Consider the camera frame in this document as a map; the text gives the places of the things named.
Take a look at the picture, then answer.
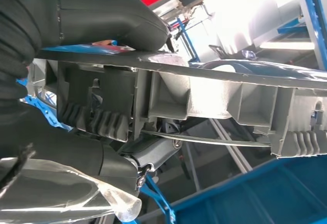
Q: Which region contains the blue metal shelf rack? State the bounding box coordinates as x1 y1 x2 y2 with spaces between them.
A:
16 0 327 224

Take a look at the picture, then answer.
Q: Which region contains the clear plastic cover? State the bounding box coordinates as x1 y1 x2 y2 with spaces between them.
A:
0 157 143 223

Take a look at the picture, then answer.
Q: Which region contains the braided black cable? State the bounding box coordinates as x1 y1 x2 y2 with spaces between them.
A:
0 144 35 191

